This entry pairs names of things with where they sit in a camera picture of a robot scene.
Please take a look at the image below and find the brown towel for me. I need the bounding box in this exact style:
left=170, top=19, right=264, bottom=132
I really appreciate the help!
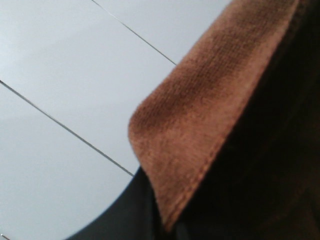
left=128, top=0, right=320, bottom=240

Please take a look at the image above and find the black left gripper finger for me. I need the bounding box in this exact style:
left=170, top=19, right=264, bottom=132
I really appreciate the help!
left=69, top=168, right=165, bottom=240

